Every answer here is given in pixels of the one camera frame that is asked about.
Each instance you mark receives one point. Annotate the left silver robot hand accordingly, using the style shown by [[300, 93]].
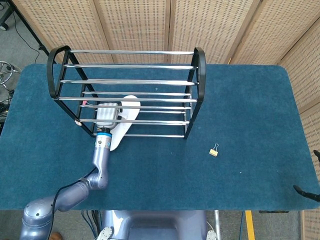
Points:
[[107, 115]]

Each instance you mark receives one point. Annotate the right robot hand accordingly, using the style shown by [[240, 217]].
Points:
[[305, 193]]

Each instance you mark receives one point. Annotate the white slipper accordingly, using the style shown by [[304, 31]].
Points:
[[117, 137]]

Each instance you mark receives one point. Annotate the left purple-grey robot arm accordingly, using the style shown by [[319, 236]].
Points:
[[100, 160]]

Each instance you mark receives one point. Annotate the small white plastic piece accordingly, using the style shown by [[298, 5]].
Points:
[[78, 123]]

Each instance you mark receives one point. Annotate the black and chrome shoe rack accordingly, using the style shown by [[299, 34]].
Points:
[[203, 75]]

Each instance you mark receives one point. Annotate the pink binder clip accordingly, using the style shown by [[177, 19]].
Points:
[[85, 102]]

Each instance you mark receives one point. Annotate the yellow floor tape strip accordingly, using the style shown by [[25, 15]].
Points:
[[250, 225]]

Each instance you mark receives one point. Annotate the blue carpet table cover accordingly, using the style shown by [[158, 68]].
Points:
[[175, 175]]

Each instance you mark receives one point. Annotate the silver table leg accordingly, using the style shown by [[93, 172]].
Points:
[[218, 222]]

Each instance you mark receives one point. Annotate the woven rattan folding screen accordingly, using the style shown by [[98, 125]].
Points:
[[137, 25]]

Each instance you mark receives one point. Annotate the black stand with caster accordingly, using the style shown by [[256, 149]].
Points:
[[40, 46]]

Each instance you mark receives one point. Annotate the yellow binder clip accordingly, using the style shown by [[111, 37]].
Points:
[[213, 152]]

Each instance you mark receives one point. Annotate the white perforated robot plate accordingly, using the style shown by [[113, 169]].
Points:
[[105, 233], [211, 235]]

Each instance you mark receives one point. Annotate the chrome stool base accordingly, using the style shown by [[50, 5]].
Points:
[[5, 68]]

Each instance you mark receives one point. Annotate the purple-grey robot torso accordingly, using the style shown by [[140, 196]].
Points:
[[155, 225]]

